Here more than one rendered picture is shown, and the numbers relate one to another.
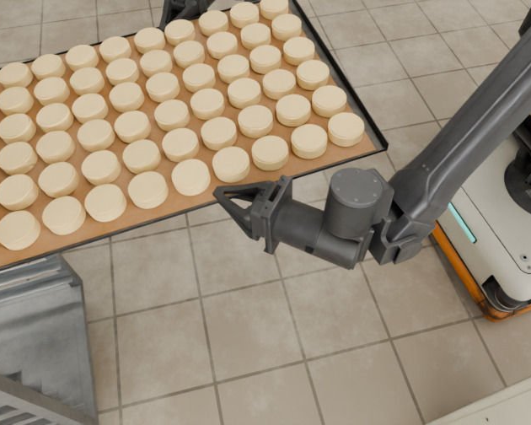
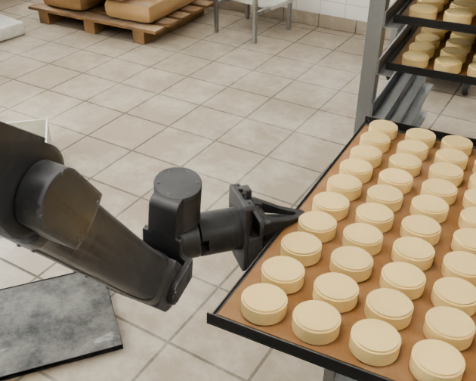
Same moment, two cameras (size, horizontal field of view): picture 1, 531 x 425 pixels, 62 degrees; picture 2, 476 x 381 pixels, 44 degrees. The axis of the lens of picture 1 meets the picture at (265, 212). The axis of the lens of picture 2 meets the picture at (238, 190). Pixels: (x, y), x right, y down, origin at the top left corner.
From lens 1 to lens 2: 0.87 m
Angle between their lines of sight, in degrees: 81
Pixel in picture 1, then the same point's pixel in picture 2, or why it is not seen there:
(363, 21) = not seen: outside the picture
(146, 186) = (344, 181)
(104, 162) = (394, 177)
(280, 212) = (233, 207)
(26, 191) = (403, 147)
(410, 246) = not seen: hidden behind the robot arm
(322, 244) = not seen: hidden behind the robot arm
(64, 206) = (369, 153)
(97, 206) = (352, 161)
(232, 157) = (319, 222)
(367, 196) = (163, 178)
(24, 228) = (369, 138)
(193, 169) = (332, 202)
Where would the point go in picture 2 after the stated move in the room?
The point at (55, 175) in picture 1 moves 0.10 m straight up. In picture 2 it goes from (406, 159) to (416, 100)
